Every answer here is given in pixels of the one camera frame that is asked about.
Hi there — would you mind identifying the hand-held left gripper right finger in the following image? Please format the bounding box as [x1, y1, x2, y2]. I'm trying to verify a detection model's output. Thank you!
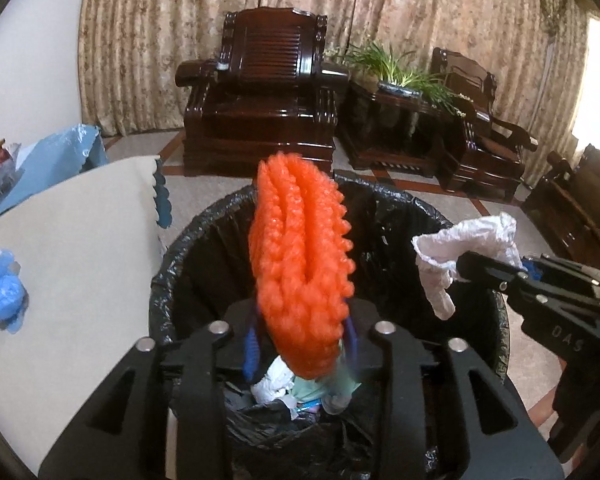
[342, 296, 566, 480]

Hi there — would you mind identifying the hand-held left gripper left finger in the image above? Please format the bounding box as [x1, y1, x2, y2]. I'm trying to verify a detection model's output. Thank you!
[39, 300, 261, 480]

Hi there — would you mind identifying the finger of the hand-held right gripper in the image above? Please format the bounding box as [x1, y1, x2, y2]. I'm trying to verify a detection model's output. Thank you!
[454, 251, 541, 293]

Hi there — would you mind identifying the white plastic bag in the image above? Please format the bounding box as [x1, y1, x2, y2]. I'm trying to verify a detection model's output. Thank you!
[411, 211, 523, 320]

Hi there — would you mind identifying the white paper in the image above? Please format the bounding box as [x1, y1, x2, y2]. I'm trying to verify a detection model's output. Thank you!
[250, 355, 301, 418]

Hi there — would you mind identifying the blue tube with white cap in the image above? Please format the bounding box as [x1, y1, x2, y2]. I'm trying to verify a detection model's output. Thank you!
[297, 391, 353, 416]

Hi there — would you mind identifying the large orange foam net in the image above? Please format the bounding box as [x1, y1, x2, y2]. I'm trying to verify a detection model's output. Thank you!
[249, 151, 357, 380]

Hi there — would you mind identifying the trash bin with black bag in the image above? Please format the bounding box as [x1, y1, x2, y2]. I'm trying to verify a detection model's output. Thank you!
[149, 172, 511, 480]

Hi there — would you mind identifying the dark wooden armchair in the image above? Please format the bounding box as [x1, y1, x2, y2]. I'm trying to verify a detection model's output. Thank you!
[430, 47, 540, 205]
[175, 6, 351, 177]

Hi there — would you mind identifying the dark wooden bench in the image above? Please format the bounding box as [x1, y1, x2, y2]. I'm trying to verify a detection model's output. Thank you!
[520, 142, 600, 273]

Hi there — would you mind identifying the dark wooden side table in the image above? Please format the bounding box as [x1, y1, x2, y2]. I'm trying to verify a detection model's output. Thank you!
[337, 77, 473, 178]

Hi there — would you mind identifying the beige tablecloth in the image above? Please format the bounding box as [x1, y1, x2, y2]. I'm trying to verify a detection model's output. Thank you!
[0, 156, 173, 416]

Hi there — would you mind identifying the potted green plant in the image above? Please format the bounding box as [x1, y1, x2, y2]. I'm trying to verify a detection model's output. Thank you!
[330, 40, 468, 116]

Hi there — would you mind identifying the blue plastic bag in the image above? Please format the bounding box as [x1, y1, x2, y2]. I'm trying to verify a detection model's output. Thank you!
[0, 249, 29, 335]

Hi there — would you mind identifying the blue tablecloth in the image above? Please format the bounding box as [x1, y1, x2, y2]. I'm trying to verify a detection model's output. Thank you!
[0, 122, 110, 221]

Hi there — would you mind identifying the glass fruit bowl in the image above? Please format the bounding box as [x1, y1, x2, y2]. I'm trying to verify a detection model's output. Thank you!
[0, 141, 23, 216]

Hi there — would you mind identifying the patterned beige curtain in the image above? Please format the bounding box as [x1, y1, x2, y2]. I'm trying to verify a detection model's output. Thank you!
[77, 0, 593, 188]

